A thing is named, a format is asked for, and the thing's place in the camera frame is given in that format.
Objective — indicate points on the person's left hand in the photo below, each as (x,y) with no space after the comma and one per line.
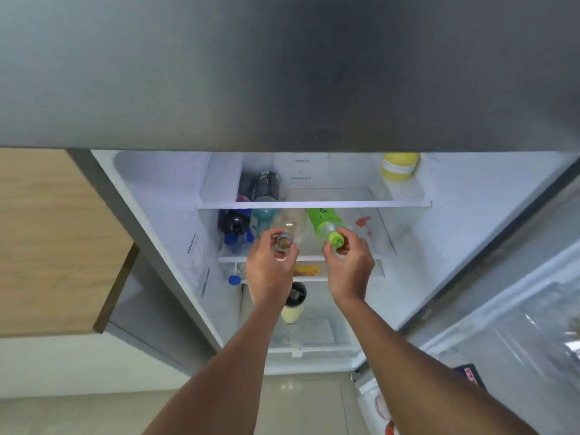
(268,276)

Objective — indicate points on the person's right hand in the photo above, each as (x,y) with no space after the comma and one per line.
(351,276)

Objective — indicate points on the person's left thumb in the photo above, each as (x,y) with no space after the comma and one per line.
(292,254)

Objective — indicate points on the person's right thumb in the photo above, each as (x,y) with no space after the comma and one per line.
(329,252)

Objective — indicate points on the green bottle with green cap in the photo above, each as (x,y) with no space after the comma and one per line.
(322,224)

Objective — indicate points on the clear bottle with silver cap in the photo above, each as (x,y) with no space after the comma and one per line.
(290,224)

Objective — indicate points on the person's right forearm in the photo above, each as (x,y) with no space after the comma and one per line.
(421,385)

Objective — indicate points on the person's left forearm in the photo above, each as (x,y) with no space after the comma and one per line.
(226,376)

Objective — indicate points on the yellow food packet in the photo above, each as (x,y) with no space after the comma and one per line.
(308,270)

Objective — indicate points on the teal bottle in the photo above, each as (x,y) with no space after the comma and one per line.
(263,218)

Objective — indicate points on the long glass fridge shelf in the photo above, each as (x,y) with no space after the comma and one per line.
(317,204)

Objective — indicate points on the cream tumbler with black lid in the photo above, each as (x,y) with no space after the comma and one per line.
(295,308)

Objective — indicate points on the short glass fridge shelf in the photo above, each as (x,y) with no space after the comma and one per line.
(385,249)

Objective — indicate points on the clear bottle with blue cap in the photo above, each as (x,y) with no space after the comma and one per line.
(235,279)

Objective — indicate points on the dark bottle with blue cap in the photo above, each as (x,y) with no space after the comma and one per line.
(234,224)

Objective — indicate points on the black can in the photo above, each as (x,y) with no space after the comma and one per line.
(266,186)

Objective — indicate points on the dark purple bottle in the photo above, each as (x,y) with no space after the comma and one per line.
(244,191)

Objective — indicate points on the clear crisper drawer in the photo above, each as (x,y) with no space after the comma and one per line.
(312,332)

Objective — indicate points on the yellow jar with white label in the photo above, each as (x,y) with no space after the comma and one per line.
(399,166)

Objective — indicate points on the grey fridge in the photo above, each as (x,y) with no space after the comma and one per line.
(149,231)

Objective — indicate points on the white packet with red print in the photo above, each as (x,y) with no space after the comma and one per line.
(379,407)

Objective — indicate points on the grey freezer door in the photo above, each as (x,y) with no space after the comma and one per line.
(290,72)

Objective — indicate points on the black box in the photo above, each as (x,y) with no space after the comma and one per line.
(471,374)

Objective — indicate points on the open fridge door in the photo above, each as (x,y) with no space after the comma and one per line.
(512,321)

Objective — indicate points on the wooden cabinet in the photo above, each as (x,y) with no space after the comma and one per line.
(54,240)

